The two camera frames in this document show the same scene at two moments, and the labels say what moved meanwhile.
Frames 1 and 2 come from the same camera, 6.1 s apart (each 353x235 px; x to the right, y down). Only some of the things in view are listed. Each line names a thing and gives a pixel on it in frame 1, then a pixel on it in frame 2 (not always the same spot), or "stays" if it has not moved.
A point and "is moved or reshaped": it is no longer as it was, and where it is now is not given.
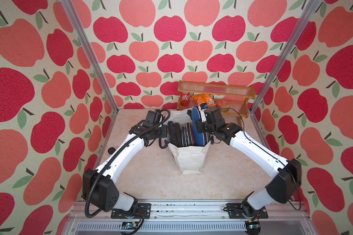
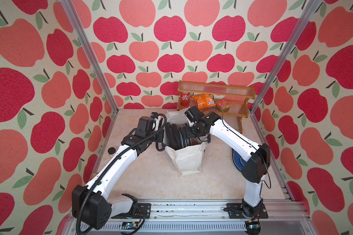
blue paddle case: x=196 y=116 is moved or reshaped
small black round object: x=111 y=150 stays
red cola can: x=185 y=99 stays
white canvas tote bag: x=188 y=159 stays
